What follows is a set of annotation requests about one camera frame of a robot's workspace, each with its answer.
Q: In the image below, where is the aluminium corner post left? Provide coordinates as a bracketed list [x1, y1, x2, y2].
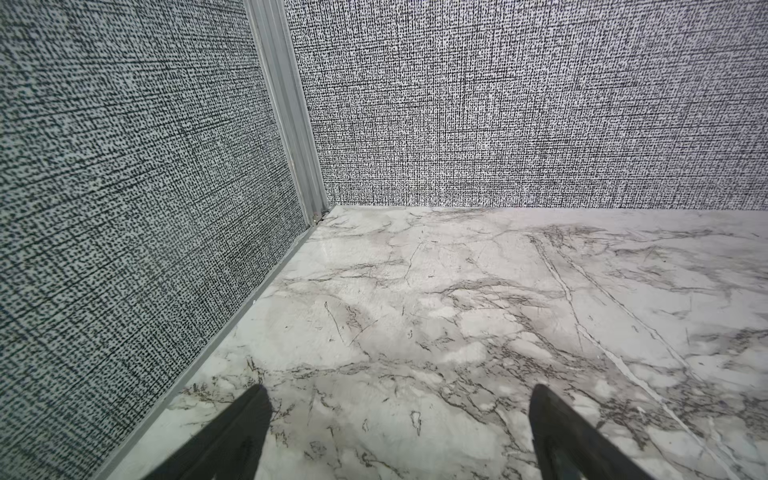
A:
[244, 0, 332, 226]

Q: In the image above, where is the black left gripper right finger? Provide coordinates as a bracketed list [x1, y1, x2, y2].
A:
[528, 384, 652, 480]

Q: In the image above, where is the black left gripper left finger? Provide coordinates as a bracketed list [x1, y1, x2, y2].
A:
[146, 384, 273, 479]

